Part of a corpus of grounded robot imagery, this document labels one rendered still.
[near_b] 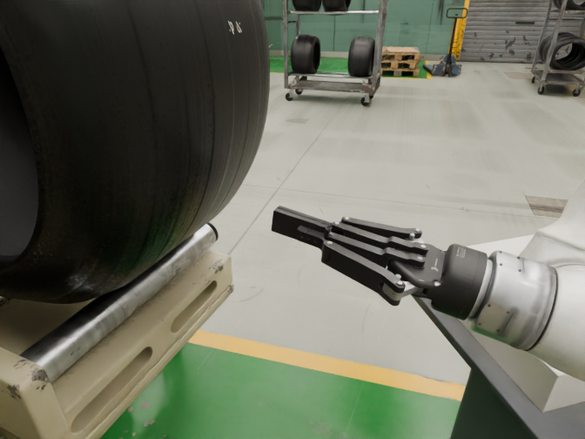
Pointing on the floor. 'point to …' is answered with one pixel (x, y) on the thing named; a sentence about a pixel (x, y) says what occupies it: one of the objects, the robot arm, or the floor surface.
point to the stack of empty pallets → (400, 61)
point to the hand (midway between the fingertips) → (300, 226)
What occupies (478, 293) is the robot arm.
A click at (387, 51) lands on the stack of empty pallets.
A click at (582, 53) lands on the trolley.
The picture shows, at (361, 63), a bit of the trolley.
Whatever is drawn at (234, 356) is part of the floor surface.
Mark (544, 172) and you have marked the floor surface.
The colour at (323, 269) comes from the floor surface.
